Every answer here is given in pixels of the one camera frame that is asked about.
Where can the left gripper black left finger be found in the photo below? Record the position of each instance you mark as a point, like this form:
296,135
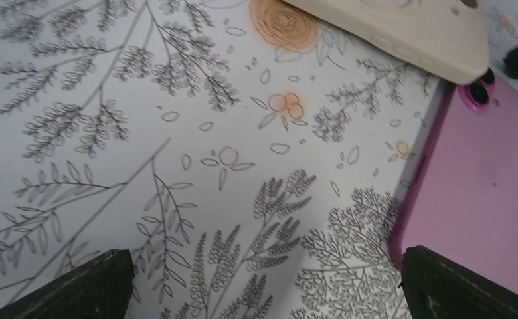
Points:
100,288

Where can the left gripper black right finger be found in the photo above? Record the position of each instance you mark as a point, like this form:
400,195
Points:
436,287

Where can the beige phone case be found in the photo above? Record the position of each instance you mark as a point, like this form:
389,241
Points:
447,38

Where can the pink smartphone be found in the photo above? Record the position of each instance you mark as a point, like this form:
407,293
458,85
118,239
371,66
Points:
462,202

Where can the floral patterned table mat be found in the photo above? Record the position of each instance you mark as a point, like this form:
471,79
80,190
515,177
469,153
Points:
252,158

